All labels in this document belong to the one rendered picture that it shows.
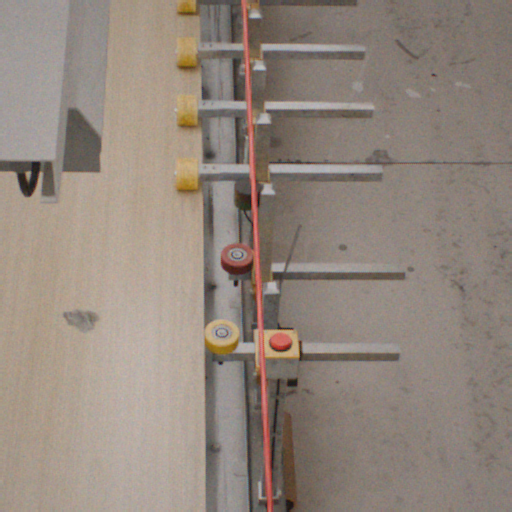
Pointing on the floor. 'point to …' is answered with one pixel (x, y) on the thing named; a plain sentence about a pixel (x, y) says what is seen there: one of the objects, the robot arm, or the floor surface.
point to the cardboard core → (289, 464)
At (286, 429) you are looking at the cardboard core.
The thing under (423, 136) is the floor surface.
